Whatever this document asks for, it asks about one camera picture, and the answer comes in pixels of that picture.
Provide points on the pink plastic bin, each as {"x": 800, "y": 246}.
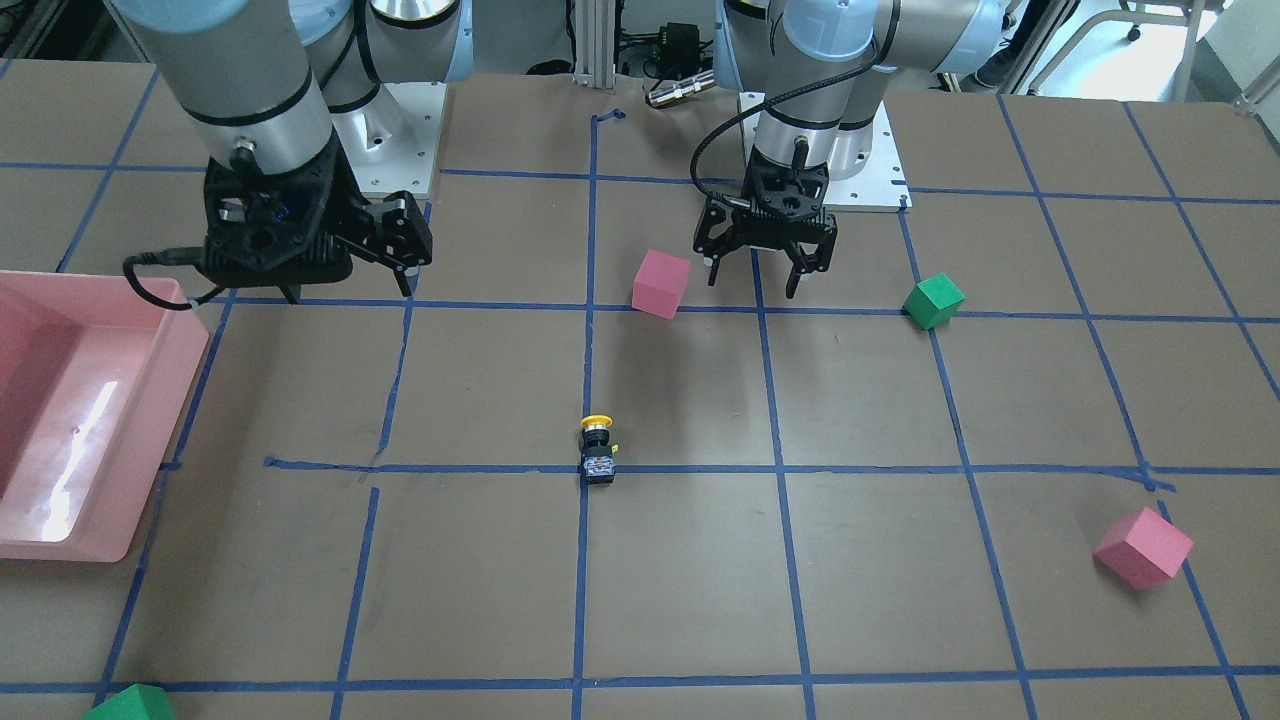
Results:
{"x": 93, "y": 382}

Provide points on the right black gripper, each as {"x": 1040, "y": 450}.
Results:
{"x": 343, "y": 192}

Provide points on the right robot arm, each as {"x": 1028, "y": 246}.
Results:
{"x": 290, "y": 97}

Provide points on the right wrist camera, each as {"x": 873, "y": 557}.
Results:
{"x": 270, "y": 235}

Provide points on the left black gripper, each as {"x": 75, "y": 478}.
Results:
{"x": 823, "y": 240}

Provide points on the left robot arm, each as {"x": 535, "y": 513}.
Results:
{"x": 822, "y": 68}

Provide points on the green cube near bin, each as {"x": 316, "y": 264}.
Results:
{"x": 136, "y": 702}

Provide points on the pink cube centre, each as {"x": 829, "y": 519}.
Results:
{"x": 660, "y": 284}

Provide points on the pink cube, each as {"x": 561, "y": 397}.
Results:
{"x": 660, "y": 284}
{"x": 1144, "y": 549}

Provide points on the aluminium frame post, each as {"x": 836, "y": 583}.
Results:
{"x": 595, "y": 40}

